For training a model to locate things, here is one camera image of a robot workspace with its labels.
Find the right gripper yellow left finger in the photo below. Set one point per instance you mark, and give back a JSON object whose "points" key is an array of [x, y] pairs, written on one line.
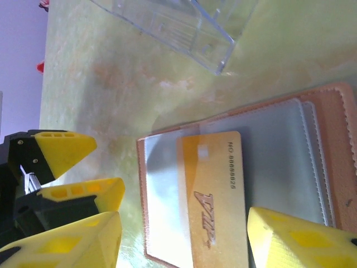
{"points": [[69, 245]]}

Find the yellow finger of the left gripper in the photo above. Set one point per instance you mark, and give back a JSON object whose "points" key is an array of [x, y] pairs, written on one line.
{"points": [[64, 150], [83, 195]]}

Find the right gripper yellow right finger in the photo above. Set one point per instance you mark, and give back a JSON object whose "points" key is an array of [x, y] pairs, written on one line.
{"points": [[301, 245]]}

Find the tea packet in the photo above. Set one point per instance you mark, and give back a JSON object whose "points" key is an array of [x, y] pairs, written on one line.
{"points": [[214, 181]]}

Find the clear acrylic card rack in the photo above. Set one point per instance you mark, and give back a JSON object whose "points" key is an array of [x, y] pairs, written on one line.
{"points": [[184, 30]]}

